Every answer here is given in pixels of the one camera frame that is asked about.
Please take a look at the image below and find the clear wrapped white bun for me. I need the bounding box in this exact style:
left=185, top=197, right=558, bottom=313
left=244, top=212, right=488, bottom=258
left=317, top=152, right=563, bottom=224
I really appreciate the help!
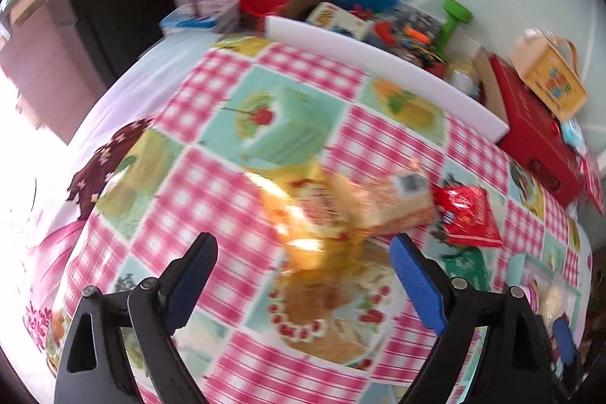
left=539, top=276, right=568, bottom=326

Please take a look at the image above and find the checkered picture tablecloth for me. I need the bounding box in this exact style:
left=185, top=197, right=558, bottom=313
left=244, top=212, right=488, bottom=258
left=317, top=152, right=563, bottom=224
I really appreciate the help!
left=23, top=36, right=593, bottom=403

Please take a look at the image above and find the red triangular snack packet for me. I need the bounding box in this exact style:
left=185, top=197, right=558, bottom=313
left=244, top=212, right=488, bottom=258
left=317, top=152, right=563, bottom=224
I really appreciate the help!
left=433, top=186, right=503, bottom=248

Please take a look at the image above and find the red patterned flat box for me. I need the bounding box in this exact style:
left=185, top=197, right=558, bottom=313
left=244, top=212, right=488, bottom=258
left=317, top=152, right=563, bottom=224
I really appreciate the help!
left=579, top=151, right=605, bottom=215

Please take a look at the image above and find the orange wafer packet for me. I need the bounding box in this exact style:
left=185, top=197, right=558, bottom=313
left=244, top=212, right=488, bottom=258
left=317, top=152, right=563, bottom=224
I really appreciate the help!
left=329, top=160, right=437, bottom=236

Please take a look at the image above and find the green dumbbell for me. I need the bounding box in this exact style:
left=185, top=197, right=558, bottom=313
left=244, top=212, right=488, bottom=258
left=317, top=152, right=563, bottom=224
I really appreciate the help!
left=434, top=0, right=473, bottom=59

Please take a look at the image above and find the large red gift box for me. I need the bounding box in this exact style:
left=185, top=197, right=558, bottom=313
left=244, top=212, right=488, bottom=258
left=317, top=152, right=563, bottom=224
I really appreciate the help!
left=489, top=54, right=583, bottom=207

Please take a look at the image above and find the clear plastic box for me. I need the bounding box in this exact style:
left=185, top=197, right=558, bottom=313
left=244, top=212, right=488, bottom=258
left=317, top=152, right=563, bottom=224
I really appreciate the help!
left=159, top=0, right=241, bottom=36

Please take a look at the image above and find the yellow gold candy packet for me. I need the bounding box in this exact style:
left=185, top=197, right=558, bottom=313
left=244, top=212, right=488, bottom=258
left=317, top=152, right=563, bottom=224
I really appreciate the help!
left=244, top=157, right=369, bottom=273

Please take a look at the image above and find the dark snack bag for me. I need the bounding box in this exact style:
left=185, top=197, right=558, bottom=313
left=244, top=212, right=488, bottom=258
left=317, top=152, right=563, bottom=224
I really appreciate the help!
left=373, top=3, right=445, bottom=69

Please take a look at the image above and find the dark green snack packet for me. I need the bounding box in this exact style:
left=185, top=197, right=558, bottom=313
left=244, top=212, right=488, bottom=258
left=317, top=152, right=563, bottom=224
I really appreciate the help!
left=442, top=247, right=490, bottom=291

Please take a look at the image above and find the yellow cardboard gift box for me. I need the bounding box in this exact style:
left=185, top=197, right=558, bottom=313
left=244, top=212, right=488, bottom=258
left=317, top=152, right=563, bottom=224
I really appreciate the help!
left=509, top=28, right=587, bottom=122

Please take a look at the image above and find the pink snack bag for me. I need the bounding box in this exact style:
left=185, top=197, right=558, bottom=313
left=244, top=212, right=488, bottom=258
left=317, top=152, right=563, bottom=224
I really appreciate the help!
left=520, top=280, right=540, bottom=314

